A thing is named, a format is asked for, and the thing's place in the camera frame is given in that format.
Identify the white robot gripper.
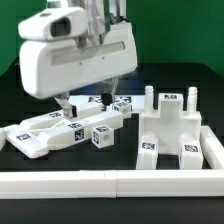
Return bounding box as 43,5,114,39
20,22,137,118

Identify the small white tagged cube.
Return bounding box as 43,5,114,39
113,101,131,119

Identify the long white chair side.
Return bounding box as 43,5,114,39
4,110,123,159

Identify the white chair seat block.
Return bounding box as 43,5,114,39
139,86,202,155

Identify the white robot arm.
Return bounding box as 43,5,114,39
18,0,137,118

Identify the white cube with hole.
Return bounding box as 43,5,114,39
91,125,114,149

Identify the white piece at left edge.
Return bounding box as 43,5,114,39
0,128,6,151

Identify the white marker base plate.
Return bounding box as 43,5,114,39
69,95,144,113

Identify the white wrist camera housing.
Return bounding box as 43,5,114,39
18,7,88,41

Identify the white U-shaped border frame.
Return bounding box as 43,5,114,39
0,126,224,199

